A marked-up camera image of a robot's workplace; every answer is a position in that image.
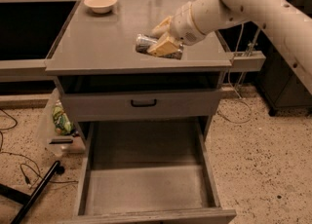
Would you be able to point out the dark cabinet at right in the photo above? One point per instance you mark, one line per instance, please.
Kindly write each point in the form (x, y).
(276, 81)

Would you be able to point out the closed grey top drawer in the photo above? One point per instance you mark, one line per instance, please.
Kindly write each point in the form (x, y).
(85, 107)

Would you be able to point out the green snack bag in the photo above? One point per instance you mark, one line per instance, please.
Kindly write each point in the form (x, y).
(63, 126)

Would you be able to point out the clear plastic storage bin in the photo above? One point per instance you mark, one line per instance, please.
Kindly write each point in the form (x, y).
(59, 145)

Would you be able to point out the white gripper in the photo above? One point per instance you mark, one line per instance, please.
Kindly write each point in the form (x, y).
(182, 25)

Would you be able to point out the black drawer handle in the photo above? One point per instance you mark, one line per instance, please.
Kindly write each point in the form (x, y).
(143, 103)

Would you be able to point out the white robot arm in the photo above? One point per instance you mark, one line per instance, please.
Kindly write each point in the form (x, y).
(287, 28)

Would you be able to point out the black metal stand leg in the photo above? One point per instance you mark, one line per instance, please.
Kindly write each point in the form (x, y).
(27, 201)

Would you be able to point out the grey drawer cabinet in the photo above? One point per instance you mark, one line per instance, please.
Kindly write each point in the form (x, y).
(144, 119)

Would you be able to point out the open grey middle drawer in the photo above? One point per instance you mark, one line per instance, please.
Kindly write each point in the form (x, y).
(147, 172)

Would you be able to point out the white ceramic bowl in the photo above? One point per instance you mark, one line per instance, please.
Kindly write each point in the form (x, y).
(100, 6)

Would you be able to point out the silver redbull can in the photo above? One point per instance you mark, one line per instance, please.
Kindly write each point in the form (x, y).
(144, 42)

